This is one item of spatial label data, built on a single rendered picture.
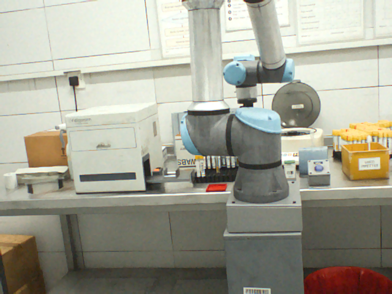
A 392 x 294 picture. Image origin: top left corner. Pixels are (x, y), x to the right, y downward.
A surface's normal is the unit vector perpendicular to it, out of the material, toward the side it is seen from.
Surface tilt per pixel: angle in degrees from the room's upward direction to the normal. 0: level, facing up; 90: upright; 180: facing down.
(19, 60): 90
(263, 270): 90
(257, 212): 90
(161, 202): 90
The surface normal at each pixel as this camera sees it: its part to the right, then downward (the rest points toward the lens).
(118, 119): -0.18, 0.20
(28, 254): 0.95, -0.04
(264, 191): -0.05, -0.06
